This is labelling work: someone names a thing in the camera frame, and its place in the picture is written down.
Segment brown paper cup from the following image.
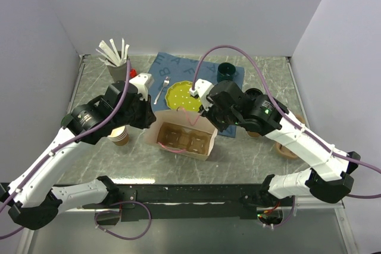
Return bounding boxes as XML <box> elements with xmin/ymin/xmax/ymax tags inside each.
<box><xmin>247</xmin><ymin>131</ymin><xmax>260</xmax><ymax>138</ymax></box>

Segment pink paper gift bag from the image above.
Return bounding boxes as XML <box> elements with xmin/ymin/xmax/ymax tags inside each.
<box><xmin>144</xmin><ymin>109</ymin><xmax>218</xmax><ymax>161</ymax></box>

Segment brown pulp cup carrier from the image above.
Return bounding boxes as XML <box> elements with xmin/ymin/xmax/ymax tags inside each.
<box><xmin>156</xmin><ymin>123</ymin><xmax>216</xmax><ymax>156</ymax></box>

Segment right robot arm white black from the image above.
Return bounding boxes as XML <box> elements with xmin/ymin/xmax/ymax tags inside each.
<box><xmin>189</xmin><ymin>79</ymin><xmax>356</xmax><ymax>206</ymax></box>

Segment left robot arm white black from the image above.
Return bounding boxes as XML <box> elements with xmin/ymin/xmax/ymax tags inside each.
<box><xmin>1</xmin><ymin>73</ymin><xmax>156</xmax><ymax>230</ymax></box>

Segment stack of brown paper cups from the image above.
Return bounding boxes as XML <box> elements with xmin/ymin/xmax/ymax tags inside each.
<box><xmin>107</xmin><ymin>126</ymin><xmax>129</xmax><ymax>146</ymax></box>

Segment stack of black lids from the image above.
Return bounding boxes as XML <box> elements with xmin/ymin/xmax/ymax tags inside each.
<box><xmin>245</xmin><ymin>88</ymin><xmax>263</xmax><ymax>101</ymax></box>

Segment yellow-green dotted plate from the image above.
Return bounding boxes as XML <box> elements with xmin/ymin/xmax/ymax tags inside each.
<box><xmin>165</xmin><ymin>81</ymin><xmax>201</xmax><ymax>112</ymax></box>

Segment silver fork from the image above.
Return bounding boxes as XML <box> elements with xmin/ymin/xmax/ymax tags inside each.
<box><xmin>154</xmin><ymin>76</ymin><xmax>170</xmax><ymax>105</ymax></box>

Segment dark green mug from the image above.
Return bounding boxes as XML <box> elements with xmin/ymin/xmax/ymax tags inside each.
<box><xmin>217</xmin><ymin>62</ymin><xmax>236</xmax><ymax>83</ymax></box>

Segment grey straw holder cup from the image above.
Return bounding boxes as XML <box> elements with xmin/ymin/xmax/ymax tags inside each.
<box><xmin>107</xmin><ymin>58</ymin><xmax>130</xmax><ymax>83</ymax></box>

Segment blue alphabet cloth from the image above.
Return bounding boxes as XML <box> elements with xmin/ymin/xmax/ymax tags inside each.
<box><xmin>148</xmin><ymin>52</ymin><xmax>245</xmax><ymax>138</ymax></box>

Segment white wrapped straws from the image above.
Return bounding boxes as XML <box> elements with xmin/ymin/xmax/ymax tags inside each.
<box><xmin>96</xmin><ymin>38</ymin><xmax>130</xmax><ymax>67</ymax></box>

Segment green interior enamel mug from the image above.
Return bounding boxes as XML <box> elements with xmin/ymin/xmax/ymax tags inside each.
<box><xmin>60</xmin><ymin>114</ymin><xmax>72</xmax><ymax>127</ymax></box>

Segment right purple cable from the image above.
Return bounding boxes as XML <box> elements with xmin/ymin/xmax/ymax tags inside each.
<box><xmin>192</xmin><ymin>45</ymin><xmax>381</xmax><ymax>228</ymax></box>

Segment purple cable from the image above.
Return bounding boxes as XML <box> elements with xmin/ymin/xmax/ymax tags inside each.
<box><xmin>0</xmin><ymin>59</ymin><xmax>152</xmax><ymax>240</ymax></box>
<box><xmin>192</xmin><ymin>45</ymin><xmax>381</xmax><ymax>228</ymax></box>

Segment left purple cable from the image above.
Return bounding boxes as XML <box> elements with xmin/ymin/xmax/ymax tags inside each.
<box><xmin>0</xmin><ymin>59</ymin><xmax>152</xmax><ymax>240</ymax></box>

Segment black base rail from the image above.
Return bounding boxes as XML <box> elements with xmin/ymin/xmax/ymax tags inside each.
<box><xmin>82</xmin><ymin>181</ymin><xmax>286</xmax><ymax>222</ymax></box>

